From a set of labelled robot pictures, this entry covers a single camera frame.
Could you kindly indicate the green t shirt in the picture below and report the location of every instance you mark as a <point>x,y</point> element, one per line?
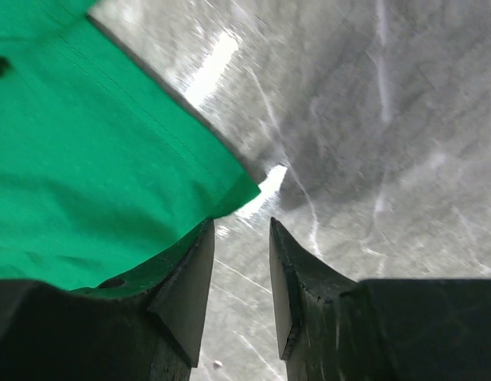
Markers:
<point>100,168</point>

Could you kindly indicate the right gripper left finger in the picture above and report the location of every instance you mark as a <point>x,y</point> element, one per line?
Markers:
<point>144,324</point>

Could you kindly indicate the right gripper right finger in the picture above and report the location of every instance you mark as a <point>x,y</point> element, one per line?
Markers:
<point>329,327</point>

